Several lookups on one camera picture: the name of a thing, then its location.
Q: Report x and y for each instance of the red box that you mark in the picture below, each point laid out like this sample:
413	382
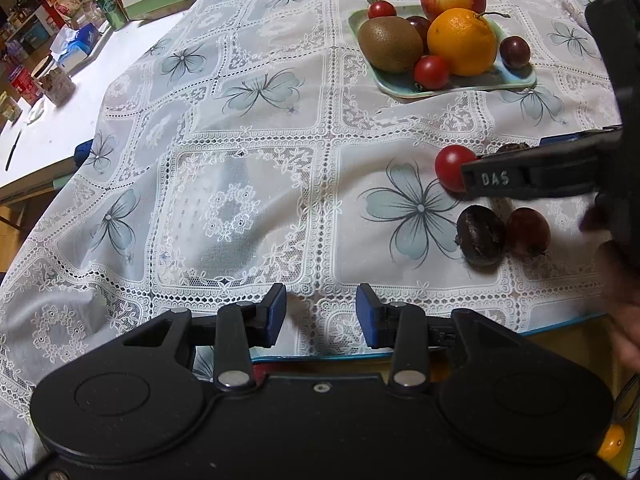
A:
22	84

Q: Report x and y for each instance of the green drink can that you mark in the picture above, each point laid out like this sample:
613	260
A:
111	11

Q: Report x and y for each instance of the gold metal tin tray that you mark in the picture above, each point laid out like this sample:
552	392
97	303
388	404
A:
575	330

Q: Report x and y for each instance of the dark purple grape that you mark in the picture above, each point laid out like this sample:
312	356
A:
419	25
515	52

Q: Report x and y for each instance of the yellow cherry tomato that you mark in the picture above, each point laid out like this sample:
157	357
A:
611	444

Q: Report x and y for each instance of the brown kiwi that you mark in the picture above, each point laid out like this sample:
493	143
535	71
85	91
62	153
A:
390	43

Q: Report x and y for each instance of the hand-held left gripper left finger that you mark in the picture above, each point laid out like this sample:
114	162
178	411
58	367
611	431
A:
275	312

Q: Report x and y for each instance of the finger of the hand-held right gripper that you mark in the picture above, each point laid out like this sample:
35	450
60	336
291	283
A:
590	136
540	175

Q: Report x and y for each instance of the white lace floral tablecloth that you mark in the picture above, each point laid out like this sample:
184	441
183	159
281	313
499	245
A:
225	185

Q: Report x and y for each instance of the black pen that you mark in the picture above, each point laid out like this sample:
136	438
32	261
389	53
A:
12	150

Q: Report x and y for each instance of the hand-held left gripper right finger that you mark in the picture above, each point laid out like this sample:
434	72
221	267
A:
367	315

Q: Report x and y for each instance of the glass jar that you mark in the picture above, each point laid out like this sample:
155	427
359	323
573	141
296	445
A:
54	84

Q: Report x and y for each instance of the large orange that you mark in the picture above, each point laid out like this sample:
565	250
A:
462	41

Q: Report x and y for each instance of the dark brown date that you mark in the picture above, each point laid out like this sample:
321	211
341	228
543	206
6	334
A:
481	236

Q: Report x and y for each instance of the red cherry tomato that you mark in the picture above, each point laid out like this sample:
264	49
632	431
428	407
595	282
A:
431	71
528	232
451	165

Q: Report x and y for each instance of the person's right hand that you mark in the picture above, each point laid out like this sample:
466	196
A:
627	310

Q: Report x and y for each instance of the pale green rectangular plate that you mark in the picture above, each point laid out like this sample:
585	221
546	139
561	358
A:
480	85

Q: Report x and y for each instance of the blue tissue box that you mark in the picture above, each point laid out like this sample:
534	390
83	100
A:
75	48

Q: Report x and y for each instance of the cherry tomato with green stem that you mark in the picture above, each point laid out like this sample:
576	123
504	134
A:
381	8

